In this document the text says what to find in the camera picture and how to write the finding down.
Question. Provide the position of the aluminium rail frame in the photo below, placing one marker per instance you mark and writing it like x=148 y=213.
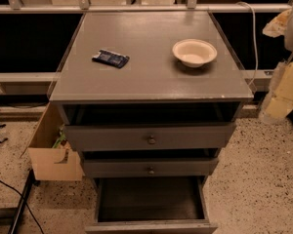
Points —
x=29 y=8

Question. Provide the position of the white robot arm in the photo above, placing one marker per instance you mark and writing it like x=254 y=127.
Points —
x=282 y=24

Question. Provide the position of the white paper bowl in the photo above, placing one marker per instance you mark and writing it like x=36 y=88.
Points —
x=194 y=53

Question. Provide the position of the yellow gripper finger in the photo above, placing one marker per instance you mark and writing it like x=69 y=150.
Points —
x=278 y=102

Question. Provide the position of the black metal floor bar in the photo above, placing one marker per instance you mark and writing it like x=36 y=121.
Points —
x=16 y=222

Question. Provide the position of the grey middle drawer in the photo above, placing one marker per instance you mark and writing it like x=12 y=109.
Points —
x=150 y=167

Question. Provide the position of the green item in box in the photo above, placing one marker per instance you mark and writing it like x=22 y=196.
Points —
x=61 y=137

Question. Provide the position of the blue rxbar blueberry wrapper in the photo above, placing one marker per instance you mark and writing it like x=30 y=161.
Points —
x=110 y=58

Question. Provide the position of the grey three-drawer cabinet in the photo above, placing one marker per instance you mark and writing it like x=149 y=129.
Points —
x=154 y=88

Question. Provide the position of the grey top drawer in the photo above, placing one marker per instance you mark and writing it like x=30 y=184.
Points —
x=94 y=138

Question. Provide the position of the grey open bottom drawer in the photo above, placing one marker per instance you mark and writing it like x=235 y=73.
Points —
x=151 y=205

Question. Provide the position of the brown cardboard box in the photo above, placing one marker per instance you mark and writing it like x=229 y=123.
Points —
x=50 y=163

